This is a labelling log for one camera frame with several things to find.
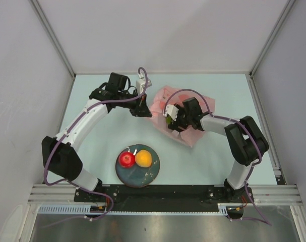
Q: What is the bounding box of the left aluminium frame post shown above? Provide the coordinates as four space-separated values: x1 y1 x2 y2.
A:
29 0 76 80

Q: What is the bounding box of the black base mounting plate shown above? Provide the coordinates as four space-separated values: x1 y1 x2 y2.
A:
74 184 255 212

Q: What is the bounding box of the white slotted cable duct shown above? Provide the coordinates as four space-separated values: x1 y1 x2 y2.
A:
38 204 228 216

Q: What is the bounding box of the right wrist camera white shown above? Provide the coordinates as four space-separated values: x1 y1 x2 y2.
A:
163 104 179 121

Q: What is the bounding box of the pink plastic bag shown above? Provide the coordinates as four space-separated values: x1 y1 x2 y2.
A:
149 85 216 147

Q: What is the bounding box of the aluminium frame post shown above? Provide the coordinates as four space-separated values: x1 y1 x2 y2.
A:
29 0 76 80
249 0 297 78

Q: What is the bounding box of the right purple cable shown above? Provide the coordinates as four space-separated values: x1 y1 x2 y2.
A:
164 88 272 227

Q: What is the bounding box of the orange fake fruit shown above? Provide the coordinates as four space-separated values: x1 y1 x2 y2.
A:
135 150 152 168

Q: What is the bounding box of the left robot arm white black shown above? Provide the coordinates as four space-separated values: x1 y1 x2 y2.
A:
41 67 152 202

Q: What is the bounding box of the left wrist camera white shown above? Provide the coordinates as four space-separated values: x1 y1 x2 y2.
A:
135 77 152 94

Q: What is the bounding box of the aluminium front rail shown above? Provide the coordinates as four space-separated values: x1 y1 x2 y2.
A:
28 184 302 206

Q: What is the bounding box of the dark blue ceramic plate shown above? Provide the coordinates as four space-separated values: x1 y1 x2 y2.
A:
115 144 160 188

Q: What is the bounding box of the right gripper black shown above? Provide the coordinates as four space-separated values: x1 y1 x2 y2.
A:
168 104 192 135

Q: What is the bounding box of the red fake apple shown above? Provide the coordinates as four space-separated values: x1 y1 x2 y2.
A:
118 152 136 168

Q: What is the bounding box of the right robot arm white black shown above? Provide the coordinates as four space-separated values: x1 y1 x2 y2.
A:
163 97 269 202

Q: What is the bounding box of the green fake star fruit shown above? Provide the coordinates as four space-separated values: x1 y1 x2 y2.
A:
165 116 173 125

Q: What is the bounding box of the right aluminium frame post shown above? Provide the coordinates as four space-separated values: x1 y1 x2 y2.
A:
249 0 297 78

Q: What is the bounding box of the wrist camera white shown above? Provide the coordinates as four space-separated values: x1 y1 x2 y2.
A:
135 77 152 94
163 104 179 121

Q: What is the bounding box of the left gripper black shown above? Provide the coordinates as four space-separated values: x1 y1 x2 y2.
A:
117 89 152 117

